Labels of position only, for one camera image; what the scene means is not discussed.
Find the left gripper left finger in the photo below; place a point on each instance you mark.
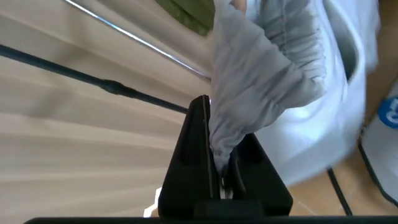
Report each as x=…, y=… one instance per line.
x=186, y=183

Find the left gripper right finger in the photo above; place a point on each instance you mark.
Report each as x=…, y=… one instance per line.
x=264, y=186

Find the pale grey shorts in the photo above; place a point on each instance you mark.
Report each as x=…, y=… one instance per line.
x=248, y=77

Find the green printed t-shirt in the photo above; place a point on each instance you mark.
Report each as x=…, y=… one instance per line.
x=192, y=12

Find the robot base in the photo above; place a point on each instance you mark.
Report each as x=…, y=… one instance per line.
x=382, y=146

